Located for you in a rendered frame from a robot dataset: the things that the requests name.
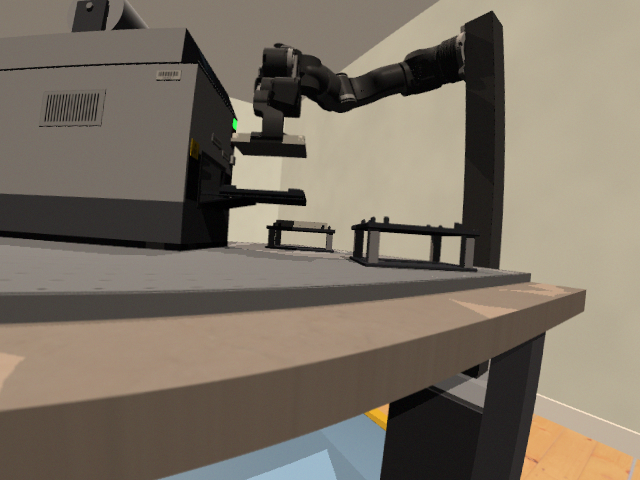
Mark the beige roll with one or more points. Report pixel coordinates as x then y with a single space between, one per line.
120 15

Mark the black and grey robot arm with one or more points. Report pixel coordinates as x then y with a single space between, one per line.
329 92

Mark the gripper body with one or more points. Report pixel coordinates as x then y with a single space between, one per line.
284 92

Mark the beige well plate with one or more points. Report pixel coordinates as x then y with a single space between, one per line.
291 146

